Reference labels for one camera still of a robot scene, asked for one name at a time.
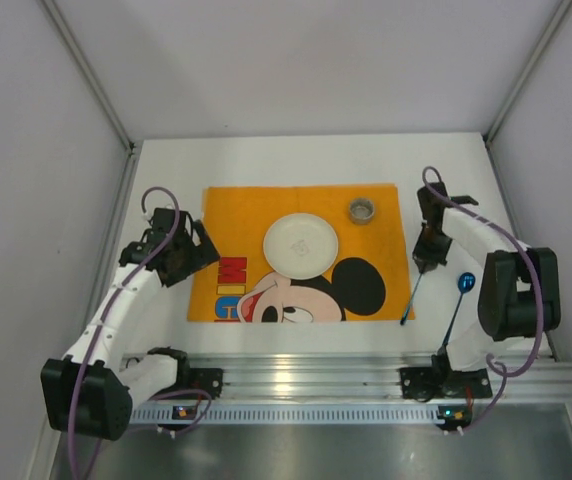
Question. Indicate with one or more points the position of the orange cartoon mouse placemat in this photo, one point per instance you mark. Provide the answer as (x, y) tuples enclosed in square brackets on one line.
[(369, 280)]

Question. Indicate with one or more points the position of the blue metal fork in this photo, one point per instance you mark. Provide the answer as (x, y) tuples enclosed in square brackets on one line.
[(409, 305)]

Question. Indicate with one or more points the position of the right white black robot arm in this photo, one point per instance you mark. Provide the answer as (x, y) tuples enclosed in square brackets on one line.
[(518, 294)]

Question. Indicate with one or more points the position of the small metal cup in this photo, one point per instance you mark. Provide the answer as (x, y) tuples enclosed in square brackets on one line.
[(361, 211)]

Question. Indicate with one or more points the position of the blue metal spoon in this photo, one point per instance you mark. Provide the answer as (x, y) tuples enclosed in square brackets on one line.
[(465, 284)]

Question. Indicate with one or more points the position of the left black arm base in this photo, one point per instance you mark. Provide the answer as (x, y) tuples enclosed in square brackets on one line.
[(164, 371)]

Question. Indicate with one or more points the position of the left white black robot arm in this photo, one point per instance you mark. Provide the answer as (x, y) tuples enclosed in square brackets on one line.
[(88, 389)]

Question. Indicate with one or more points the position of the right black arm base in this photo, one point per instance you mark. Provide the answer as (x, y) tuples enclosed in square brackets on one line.
[(440, 381)]

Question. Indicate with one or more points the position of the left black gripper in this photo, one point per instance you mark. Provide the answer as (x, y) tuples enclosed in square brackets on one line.
[(198, 248)]

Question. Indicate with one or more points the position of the slotted cable duct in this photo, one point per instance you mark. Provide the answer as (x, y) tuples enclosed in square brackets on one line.
[(315, 414)]

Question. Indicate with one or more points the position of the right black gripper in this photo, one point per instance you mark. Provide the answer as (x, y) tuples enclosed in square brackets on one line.
[(429, 252)]

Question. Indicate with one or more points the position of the white round plate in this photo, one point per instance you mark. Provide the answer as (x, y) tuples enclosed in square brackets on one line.
[(300, 246)]

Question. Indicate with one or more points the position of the aluminium mounting rail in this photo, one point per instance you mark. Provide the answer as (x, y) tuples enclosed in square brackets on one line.
[(334, 377)]

